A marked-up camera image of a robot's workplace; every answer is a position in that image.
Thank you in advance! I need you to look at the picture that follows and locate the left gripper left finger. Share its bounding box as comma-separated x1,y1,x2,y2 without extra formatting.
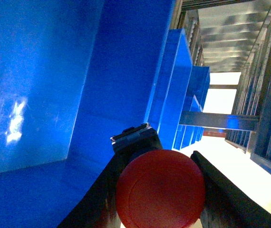
57,152,126,228

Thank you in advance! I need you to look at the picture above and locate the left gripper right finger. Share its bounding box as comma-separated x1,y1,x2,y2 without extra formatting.
190,151,271,228

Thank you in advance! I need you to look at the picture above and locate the red mushroom push button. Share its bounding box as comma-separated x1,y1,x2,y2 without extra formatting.
110,123,206,228

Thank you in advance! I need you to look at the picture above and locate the large empty blue bin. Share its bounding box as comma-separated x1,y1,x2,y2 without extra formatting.
0,0,174,228

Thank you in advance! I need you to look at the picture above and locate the metal rack front rail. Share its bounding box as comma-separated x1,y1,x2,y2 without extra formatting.
179,111,260,131

